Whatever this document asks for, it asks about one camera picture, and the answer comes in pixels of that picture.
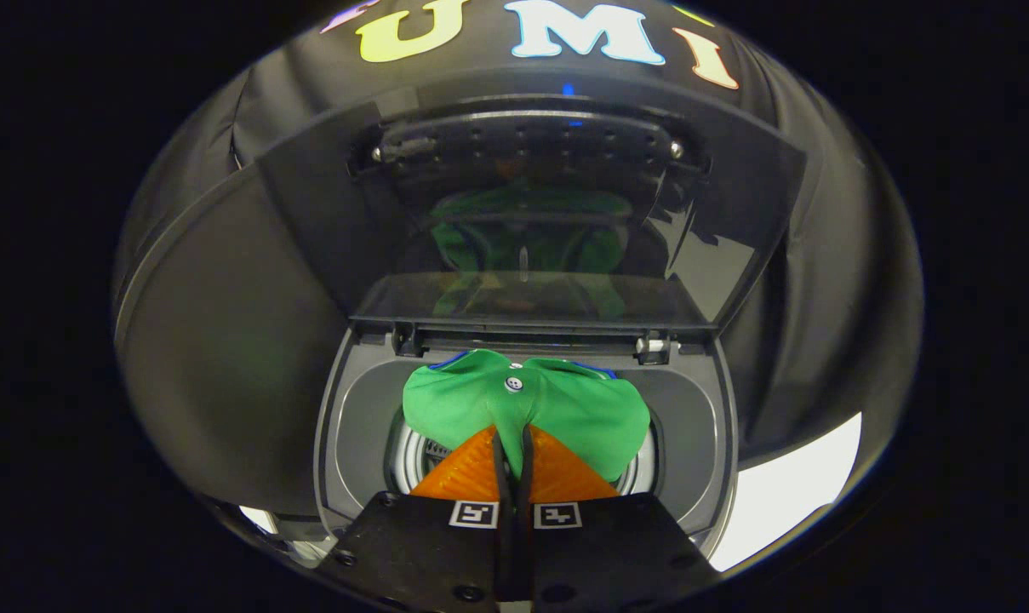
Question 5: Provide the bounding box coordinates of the green polo shirt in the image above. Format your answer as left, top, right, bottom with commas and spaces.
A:
402, 349, 652, 484

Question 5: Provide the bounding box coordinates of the dark washing machine lid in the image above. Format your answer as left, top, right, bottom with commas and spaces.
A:
254, 92, 809, 335

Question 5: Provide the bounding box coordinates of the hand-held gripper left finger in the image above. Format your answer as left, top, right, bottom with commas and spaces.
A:
318, 424, 516, 610

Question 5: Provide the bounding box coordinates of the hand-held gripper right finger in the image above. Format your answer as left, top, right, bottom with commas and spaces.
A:
519, 424, 719, 609

